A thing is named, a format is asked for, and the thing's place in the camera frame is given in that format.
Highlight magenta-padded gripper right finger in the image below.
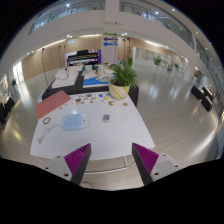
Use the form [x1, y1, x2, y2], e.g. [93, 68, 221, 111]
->
[131, 142, 184, 186]

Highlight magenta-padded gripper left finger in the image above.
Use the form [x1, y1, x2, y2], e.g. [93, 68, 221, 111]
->
[43, 142, 93, 186]

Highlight light blue power strip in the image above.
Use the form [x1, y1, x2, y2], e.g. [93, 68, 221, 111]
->
[61, 113, 90, 131]

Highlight colourful sticker sheet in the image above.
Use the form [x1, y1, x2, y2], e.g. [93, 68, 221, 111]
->
[73, 94, 93, 106]

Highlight flat pink board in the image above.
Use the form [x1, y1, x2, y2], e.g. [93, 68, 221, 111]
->
[34, 89, 73, 121]

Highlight low black display platform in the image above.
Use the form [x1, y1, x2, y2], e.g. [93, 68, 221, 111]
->
[41, 71, 140, 108]

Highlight potted plant in striped pot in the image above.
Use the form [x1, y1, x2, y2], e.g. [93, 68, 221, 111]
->
[108, 57, 138, 101]

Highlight building model on blue base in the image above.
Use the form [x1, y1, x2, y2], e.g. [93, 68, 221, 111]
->
[82, 64, 116, 88]

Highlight white architectural model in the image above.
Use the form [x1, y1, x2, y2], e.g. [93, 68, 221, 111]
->
[51, 66, 83, 89]

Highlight black lounge seats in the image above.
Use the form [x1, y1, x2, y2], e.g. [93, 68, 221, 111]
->
[190, 85, 214, 113]

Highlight group of black chairs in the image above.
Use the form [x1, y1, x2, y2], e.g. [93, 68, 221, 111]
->
[0, 96, 16, 124]

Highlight black floor lamp stand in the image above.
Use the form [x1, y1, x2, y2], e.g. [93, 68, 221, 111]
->
[41, 47, 54, 93]
[126, 37, 132, 61]
[121, 37, 127, 63]

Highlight distant potted plant by window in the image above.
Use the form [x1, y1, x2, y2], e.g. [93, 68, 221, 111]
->
[151, 55, 164, 74]

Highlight black piano with purple screen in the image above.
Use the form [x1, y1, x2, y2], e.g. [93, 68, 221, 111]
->
[64, 49, 102, 68]

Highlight white pillar with arrow signs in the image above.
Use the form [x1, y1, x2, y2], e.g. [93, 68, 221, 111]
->
[101, 31, 119, 64]

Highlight white power strip cable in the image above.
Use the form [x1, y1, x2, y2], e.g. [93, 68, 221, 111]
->
[36, 123, 64, 145]

